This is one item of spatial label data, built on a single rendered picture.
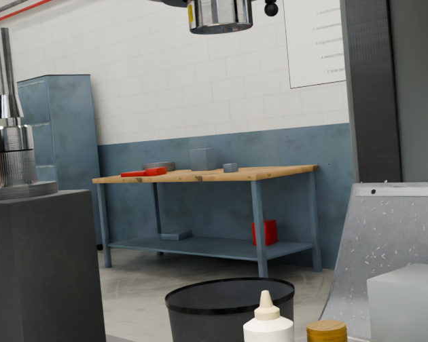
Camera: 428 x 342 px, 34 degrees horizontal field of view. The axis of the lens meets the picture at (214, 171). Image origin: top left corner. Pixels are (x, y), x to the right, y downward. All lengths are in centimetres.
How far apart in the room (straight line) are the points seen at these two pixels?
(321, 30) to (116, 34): 281
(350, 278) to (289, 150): 517
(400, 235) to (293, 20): 520
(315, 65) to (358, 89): 493
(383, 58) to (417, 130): 10
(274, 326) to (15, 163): 38
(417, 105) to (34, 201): 45
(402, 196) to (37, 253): 42
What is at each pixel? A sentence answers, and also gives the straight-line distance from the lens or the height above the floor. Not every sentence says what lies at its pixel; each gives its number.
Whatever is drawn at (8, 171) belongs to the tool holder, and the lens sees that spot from 81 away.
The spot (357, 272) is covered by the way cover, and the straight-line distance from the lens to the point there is 86.
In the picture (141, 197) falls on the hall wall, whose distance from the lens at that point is 762.
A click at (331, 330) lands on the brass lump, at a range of 39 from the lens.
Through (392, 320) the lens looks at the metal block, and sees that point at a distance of 42.
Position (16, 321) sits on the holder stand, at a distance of 78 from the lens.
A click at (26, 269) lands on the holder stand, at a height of 108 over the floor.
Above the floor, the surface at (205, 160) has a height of 98.
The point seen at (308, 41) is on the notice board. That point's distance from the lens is 587.
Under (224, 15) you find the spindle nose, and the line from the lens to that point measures 50.
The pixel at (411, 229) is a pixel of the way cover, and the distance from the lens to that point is 84.
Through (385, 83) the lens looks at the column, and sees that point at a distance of 87.
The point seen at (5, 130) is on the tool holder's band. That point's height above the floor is 123.
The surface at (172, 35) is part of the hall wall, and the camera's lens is 709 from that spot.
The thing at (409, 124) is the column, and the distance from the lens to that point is 86.
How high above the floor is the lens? 120
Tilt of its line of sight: 3 degrees down
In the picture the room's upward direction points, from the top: 5 degrees counter-clockwise
